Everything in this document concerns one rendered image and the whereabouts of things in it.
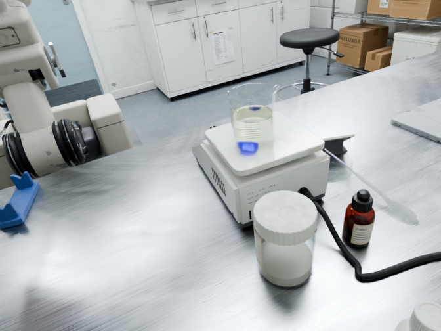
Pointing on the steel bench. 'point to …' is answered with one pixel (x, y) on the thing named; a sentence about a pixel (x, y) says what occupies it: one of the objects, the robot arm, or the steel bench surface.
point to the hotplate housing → (262, 180)
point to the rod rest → (19, 201)
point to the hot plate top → (283, 140)
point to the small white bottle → (422, 318)
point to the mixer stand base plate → (422, 120)
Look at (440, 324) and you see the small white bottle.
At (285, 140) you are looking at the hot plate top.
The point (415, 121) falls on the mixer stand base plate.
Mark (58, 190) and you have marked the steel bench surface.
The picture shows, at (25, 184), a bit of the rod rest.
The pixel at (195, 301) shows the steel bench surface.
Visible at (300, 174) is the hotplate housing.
